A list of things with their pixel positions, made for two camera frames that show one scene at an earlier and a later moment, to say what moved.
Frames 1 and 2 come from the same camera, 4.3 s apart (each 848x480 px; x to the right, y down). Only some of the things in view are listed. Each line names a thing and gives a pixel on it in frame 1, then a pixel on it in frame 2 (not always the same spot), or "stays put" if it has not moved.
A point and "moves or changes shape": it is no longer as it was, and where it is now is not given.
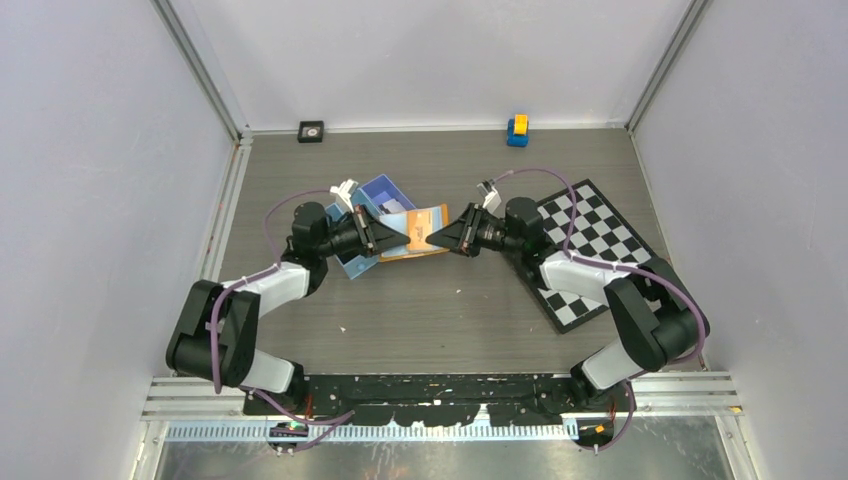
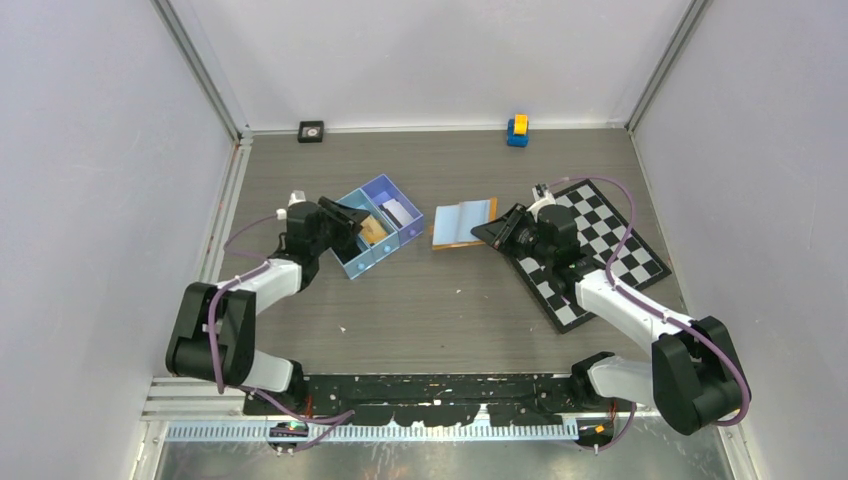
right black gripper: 463,234 -> 500,232
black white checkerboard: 582,221 stays put
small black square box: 311,131 stays put
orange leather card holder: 417,225 moves or changes shape
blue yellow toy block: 518,131 stays put
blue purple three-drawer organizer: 381,197 stays put
